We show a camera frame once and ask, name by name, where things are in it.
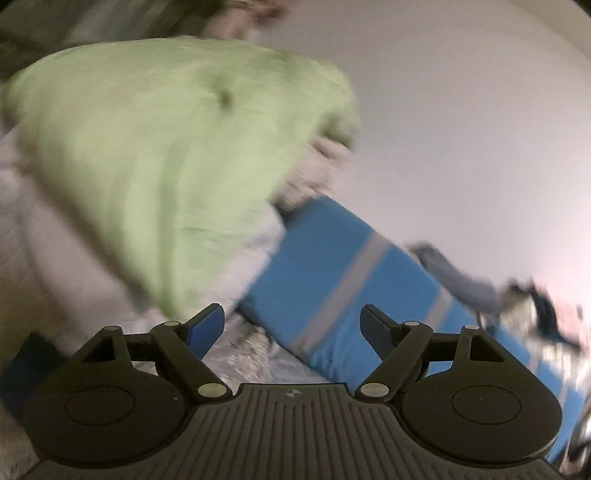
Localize dark panelled cabinet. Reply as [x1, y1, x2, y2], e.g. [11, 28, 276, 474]
[0, 0, 232, 79]

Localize white quilted comforter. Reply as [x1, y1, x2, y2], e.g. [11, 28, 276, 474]
[0, 124, 287, 354]

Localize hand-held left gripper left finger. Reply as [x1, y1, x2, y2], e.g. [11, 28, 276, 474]
[74, 302, 234, 407]

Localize beige knitted blanket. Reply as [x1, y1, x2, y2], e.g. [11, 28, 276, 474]
[277, 134, 356, 208]

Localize dark navy garment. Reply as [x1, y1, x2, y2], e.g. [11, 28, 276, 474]
[508, 277, 578, 347]

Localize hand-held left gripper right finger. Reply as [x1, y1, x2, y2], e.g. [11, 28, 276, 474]
[355, 304, 512, 402]

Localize folded grey clothes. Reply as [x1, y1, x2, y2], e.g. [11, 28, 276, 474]
[406, 242, 509, 315]

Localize light green sheet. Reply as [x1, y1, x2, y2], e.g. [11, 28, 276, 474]
[0, 34, 361, 319]

